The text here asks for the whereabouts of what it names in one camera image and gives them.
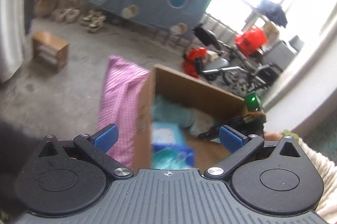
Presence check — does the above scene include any green cuff white sleeve forearm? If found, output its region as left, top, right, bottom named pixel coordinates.
left=281, top=130, right=337, bottom=223

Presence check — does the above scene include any white sneakers pair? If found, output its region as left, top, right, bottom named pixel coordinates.
left=51, top=8, right=80, bottom=23
left=80, top=10, right=106, bottom=33

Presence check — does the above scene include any red bag on floor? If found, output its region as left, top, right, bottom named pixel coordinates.
left=183, top=47, right=208, bottom=79

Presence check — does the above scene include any brown cardboard box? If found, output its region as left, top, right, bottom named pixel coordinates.
left=131, top=64, right=248, bottom=171

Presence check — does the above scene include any teal towel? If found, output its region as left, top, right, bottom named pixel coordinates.
left=151, top=95, right=195, bottom=129

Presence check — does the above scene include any pink checkered tablecloth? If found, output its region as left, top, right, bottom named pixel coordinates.
left=97, top=55, right=149, bottom=167

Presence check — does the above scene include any red plastic bag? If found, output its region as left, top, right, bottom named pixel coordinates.
left=234, top=26, right=267, bottom=57

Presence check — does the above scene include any dark blue wipes pack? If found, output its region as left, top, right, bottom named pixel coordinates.
left=151, top=143, right=195, bottom=170

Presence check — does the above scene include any person right hand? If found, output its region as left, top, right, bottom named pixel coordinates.
left=264, top=132, right=283, bottom=141

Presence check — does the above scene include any blue face mask pack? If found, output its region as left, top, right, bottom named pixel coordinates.
left=151, top=121, right=186, bottom=145

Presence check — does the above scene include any black wheelchair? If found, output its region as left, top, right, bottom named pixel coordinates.
left=192, top=23, right=303, bottom=93

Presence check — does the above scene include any white wet wipes pack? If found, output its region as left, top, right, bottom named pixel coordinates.
left=189, top=109, right=215, bottom=136

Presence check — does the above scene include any small brown wooden stool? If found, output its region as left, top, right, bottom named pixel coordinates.
left=31, top=31, right=69, bottom=73

